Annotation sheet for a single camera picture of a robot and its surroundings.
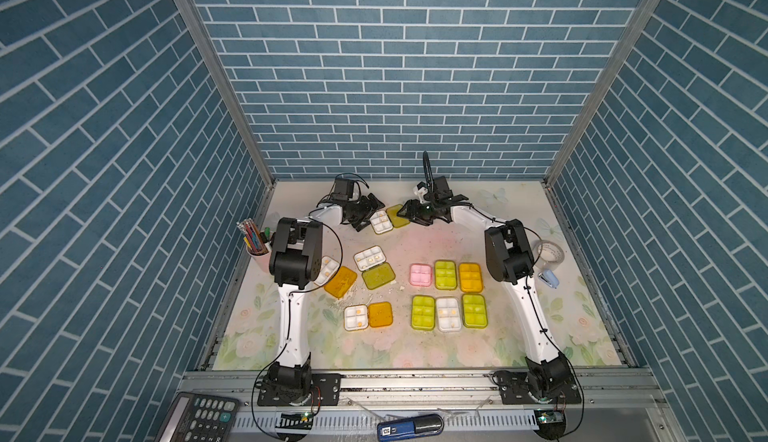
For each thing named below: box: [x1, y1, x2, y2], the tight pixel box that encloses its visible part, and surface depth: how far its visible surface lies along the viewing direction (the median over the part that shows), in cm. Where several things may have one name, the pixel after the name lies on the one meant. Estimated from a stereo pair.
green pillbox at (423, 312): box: [411, 294, 436, 331], surface depth 88 cm
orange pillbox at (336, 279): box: [314, 255, 357, 298], surface depth 95 cm
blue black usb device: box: [377, 414, 445, 442], surface depth 67 cm
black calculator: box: [155, 392, 240, 442], surface depth 69 cm
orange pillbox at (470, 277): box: [458, 262, 484, 293], surface depth 94 cm
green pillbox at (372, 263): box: [353, 245, 396, 290], surface depth 98 cm
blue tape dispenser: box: [538, 269, 560, 289], surface depth 93 cm
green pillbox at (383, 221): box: [370, 204, 410, 234], surface depth 110 cm
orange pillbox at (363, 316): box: [344, 302, 393, 331], surface depth 88 cm
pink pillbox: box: [409, 263, 433, 287], surface depth 96 cm
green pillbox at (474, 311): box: [462, 293, 488, 329], surface depth 88 cm
